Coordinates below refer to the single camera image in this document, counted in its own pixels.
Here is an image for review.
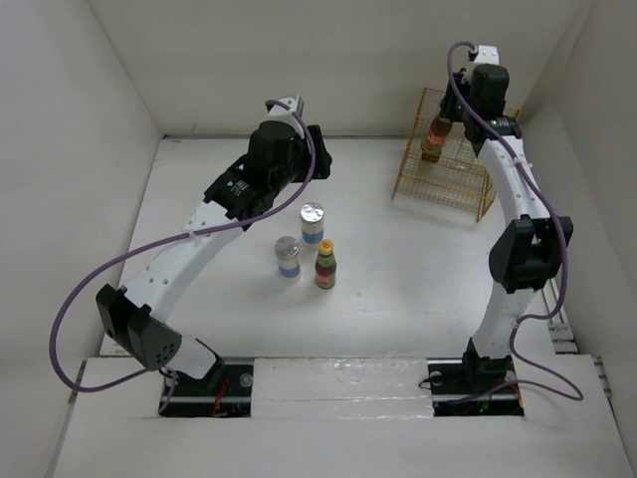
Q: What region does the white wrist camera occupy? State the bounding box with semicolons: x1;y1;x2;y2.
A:
466;45;500;77
266;95;305;126

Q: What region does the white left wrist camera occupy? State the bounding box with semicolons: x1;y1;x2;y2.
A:
266;95;305;126

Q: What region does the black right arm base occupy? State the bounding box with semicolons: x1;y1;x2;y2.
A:
419;358;525;417

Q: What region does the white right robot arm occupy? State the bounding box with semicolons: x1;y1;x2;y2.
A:
424;64;573;405

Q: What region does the yellow wire rack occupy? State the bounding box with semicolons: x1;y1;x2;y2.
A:
392;88;496;222

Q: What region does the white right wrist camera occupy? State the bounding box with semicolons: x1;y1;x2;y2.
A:
466;45;500;77

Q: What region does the yellow-capped red sauce bottle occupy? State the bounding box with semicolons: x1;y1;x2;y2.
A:
421;115;453;162

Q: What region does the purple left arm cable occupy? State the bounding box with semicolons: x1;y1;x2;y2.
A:
51;99;317;414

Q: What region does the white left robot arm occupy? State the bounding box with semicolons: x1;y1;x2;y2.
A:
96;120;331;395

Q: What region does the yellow-capped brown sauce bottle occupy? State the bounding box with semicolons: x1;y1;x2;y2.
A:
315;239;336;289

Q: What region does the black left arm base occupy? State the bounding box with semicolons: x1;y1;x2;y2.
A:
158;358;255;418

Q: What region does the silver-lid shaker blue label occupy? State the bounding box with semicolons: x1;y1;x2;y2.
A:
300;202;324;250

